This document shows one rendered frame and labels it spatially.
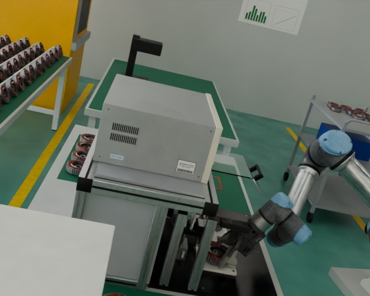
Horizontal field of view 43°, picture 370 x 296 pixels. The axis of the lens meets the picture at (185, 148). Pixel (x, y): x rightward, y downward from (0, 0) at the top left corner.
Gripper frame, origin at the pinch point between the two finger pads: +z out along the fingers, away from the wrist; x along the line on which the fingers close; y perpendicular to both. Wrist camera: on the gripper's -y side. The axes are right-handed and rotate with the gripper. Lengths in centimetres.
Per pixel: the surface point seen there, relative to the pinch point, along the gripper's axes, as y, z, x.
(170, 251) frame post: -23.6, 0.2, -20.4
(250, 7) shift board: 40, -106, 532
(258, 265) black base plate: 17.3, -7.4, 2.4
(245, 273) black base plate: 11.5, -4.0, -4.8
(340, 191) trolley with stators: 175, -31, 245
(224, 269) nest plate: 3.2, -0.6, -6.7
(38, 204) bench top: -60, 40, 20
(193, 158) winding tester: -36.5, -25.3, -8.1
